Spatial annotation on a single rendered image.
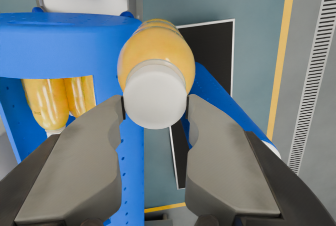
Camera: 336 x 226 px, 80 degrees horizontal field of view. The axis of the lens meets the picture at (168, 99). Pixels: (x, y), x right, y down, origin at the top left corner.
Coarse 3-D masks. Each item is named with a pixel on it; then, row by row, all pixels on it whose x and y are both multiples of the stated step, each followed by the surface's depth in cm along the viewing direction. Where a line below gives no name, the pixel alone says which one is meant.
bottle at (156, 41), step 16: (144, 32) 16; (160, 32) 16; (176, 32) 19; (128, 48) 15; (144, 48) 14; (160, 48) 14; (176, 48) 15; (128, 64) 14; (144, 64) 13; (160, 64) 13; (176, 64) 14; (192, 64) 16; (192, 80) 16
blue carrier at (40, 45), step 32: (0, 32) 24; (32, 32) 24; (64, 32) 25; (96, 32) 27; (128, 32) 32; (0, 64) 26; (32, 64) 26; (64, 64) 27; (96, 64) 29; (0, 96) 39; (96, 96) 31; (32, 128) 50; (128, 128) 38; (128, 160) 42; (128, 192) 45; (128, 224) 49
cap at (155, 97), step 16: (128, 80) 12; (144, 80) 11; (160, 80) 11; (176, 80) 11; (128, 96) 12; (144, 96) 12; (160, 96) 12; (176, 96) 12; (128, 112) 12; (144, 112) 12; (160, 112) 12; (176, 112) 12; (160, 128) 13
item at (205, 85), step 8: (200, 64) 139; (200, 72) 118; (208, 72) 126; (200, 80) 107; (208, 80) 107; (192, 88) 102; (200, 88) 98; (208, 88) 97; (216, 88) 98; (200, 96) 92; (208, 96) 90; (216, 96) 89; (224, 96) 90; (216, 104) 82; (224, 104) 82; (232, 104) 84; (184, 112) 95; (224, 112) 76; (232, 112) 76; (240, 112) 78; (184, 120) 92; (240, 120) 71; (248, 120) 74; (184, 128) 91; (248, 128) 67; (256, 128) 70; (264, 136) 66; (272, 144) 65
